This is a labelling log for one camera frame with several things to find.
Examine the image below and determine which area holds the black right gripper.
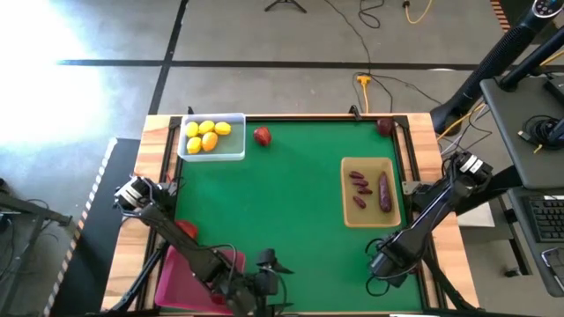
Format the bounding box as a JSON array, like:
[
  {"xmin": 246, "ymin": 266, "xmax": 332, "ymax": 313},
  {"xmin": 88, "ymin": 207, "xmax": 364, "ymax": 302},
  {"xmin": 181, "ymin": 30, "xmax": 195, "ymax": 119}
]
[{"xmin": 368, "ymin": 234, "xmax": 427, "ymax": 291}]

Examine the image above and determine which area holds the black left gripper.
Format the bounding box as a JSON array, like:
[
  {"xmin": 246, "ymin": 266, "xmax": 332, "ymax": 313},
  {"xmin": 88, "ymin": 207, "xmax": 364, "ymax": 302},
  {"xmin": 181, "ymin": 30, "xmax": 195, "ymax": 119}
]
[{"xmin": 210, "ymin": 247, "xmax": 295, "ymax": 317}]

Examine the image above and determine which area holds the red yellow peach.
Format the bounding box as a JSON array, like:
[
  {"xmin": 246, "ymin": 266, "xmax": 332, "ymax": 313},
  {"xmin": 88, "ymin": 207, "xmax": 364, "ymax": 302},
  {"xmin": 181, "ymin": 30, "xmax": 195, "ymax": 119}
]
[{"xmin": 174, "ymin": 219, "xmax": 199, "ymax": 241}]

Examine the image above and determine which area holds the glossy red apple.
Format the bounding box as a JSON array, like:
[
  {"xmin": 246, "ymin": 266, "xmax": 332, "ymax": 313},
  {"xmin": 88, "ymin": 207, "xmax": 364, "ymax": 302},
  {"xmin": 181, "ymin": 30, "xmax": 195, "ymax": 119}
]
[{"xmin": 252, "ymin": 126, "xmax": 273, "ymax": 147}]

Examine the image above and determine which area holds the yellow orange lemon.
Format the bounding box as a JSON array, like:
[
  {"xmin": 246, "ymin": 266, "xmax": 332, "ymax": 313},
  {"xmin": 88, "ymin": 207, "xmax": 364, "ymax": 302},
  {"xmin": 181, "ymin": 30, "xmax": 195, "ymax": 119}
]
[{"xmin": 201, "ymin": 131, "xmax": 219, "ymax": 152}]

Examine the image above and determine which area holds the tan plastic basket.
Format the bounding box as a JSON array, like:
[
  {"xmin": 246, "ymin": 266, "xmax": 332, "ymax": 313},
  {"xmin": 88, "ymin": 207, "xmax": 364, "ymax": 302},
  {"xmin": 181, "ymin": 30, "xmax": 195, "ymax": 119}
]
[{"xmin": 340, "ymin": 156, "xmax": 403, "ymax": 229}]

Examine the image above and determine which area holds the large purple sweet potato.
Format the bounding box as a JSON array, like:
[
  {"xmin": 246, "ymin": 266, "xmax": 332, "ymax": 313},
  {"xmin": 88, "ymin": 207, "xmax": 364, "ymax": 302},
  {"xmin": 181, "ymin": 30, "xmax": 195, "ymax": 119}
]
[{"xmin": 378, "ymin": 171, "xmax": 393, "ymax": 214}]

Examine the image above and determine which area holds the pink plastic basket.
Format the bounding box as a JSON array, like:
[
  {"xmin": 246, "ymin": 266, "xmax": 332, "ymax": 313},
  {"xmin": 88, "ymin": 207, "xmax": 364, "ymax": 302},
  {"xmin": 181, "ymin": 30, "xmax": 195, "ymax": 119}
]
[{"xmin": 153, "ymin": 245, "xmax": 247, "ymax": 316}]

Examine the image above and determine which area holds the green table mat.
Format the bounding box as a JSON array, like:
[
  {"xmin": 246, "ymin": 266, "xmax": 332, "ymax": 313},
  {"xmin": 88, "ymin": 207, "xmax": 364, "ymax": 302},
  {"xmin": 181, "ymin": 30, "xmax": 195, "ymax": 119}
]
[{"xmin": 169, "ymin": 121, "xmax": 424, "ymax": 313}]

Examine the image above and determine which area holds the white box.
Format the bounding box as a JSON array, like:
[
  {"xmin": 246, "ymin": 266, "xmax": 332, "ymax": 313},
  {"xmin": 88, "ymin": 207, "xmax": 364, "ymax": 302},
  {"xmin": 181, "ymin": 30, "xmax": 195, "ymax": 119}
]
[{"xmin": 456, "ymin": 202, "xmax": 497, "ymax": 228}]

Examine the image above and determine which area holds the black desk leg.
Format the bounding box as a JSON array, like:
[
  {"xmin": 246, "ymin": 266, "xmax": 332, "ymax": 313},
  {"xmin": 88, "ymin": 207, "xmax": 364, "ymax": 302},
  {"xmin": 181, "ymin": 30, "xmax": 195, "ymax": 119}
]
[{"xmin": 453, "ymin": 165, "xmax": 525, "ymax": 217}]

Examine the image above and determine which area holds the grey keyboard tray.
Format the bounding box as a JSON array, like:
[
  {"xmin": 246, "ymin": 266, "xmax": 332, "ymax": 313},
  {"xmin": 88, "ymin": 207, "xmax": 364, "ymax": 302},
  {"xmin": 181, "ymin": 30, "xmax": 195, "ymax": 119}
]
[{"xmin": 506, "ymin": 187, "xmax": 564, "ymax": 299}]

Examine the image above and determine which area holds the clear white plastic basket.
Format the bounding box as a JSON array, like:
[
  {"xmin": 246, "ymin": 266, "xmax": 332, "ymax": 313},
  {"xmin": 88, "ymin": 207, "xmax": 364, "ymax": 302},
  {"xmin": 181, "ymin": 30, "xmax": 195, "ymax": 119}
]
[{"xmin": 177, "ymin": 112, "xmax": 247, "ymax": 163}]

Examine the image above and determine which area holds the black keyboard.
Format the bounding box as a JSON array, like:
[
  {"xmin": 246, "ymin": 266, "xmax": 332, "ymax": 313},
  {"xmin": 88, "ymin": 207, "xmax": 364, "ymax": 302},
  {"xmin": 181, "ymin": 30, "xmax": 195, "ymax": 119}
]
[{"xmin": 522, "ymin": 195, "xmax": 564, "ymax": 243}]

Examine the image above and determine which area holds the black phone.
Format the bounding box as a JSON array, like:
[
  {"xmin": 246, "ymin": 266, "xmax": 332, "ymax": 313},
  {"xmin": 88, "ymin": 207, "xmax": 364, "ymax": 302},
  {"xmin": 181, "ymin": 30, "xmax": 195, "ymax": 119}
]
[{"xmin": 541, "ymin": 246, "xmax": 564, "ymax": 270}]

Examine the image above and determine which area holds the black floor mat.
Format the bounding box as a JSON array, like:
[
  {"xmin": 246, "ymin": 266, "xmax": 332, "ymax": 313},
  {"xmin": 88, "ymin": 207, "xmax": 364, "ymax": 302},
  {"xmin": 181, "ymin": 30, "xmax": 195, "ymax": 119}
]
[{"xmin": 43, "ymin": 136, "xmax": 142, "ymax": 317}]

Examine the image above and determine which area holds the grey desk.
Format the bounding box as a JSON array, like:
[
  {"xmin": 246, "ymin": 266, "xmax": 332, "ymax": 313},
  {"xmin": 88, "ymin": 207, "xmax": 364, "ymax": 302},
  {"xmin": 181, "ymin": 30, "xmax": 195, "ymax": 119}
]
[{"xmin": 479, "ymin": 74, "xmax": 564, "ymax": 190}]

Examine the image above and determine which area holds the yellow power plug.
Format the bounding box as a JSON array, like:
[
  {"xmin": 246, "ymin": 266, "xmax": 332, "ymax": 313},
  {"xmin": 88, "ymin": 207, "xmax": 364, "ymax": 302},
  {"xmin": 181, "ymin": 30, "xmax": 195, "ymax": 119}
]
[{"xmin": 356, "ymin": 74, "xmax": 374, "ymax": 107}]

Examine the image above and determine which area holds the black tower fan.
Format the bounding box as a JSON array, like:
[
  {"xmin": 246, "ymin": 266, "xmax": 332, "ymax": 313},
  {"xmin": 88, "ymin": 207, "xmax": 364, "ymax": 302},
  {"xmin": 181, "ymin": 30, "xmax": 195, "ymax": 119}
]
[{"xmin": 429, "ymin": 0, "xmax": 564, "ymax": 136}]

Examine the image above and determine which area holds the black stand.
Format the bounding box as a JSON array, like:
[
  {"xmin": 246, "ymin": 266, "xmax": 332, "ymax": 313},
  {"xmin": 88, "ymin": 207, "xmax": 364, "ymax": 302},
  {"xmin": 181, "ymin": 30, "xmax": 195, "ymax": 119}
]
[{"xmin": 0, "ymin": 191, "xmax": 74, "ymax": 230}]

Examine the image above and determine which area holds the black pole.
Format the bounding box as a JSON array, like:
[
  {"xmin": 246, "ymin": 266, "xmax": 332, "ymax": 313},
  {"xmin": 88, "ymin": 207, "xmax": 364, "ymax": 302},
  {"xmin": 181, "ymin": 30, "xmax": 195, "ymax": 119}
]
[{"xmin": 500, "ymin": 26, "xmax": 564, "ymax": 89}]

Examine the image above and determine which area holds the black tripod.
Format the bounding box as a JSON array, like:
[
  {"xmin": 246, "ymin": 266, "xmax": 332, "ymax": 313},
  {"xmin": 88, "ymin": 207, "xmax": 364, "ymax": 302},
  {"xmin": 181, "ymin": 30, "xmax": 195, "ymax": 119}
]
[{"xmin": 263, "ymin": 0, "xmax": 308, "ymax": 13}]

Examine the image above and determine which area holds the black frame brace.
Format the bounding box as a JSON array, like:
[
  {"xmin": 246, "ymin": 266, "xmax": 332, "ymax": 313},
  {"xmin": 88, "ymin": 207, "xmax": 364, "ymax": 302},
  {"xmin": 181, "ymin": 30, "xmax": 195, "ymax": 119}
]
[
  {"xmin": 108, "ymin": 240, "xmax": 171, "ymax": 313},
  {"xmin": 416, "ymin": 246, "xmax": 479, "ymax": 312}
]

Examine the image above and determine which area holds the black table frame rail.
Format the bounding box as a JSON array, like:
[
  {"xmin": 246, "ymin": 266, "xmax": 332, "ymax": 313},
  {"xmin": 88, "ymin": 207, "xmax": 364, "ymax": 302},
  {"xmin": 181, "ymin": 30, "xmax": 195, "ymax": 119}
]
[{"xmin": 136, "ymin": 114, "xmax": 442, "ymax": 317}]

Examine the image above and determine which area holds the black cable bundle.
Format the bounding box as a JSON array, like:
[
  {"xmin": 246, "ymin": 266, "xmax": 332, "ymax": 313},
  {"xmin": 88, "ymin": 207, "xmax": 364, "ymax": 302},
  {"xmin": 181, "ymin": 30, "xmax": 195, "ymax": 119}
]
[{"xmin": 523, "ymin": 114, "xmax": 564, "ymax": 149}]

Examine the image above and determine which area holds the black floor cable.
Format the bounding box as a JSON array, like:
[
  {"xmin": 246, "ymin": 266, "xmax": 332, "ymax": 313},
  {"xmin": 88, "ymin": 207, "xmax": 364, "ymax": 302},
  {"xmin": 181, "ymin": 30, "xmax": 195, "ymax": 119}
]
[{"xmin": 323, "ymin": 0, "xmax": 374, "ymax": 76}]

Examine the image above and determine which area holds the yellow cable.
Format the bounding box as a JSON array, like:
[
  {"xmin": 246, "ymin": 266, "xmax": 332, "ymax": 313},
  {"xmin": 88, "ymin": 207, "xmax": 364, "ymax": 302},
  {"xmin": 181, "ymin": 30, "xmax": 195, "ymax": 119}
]
[{"xmin": 402, "ymin": 0, "xmax": 436, "ymax": 26}]

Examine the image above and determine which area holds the coiled black cable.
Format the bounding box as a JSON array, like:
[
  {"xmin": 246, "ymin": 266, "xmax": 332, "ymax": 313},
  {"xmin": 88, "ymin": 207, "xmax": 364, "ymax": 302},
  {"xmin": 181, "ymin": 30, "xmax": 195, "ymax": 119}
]
[{"xmin": 358, "ymin": 0, "xmax": 388, "ymax": 30}]

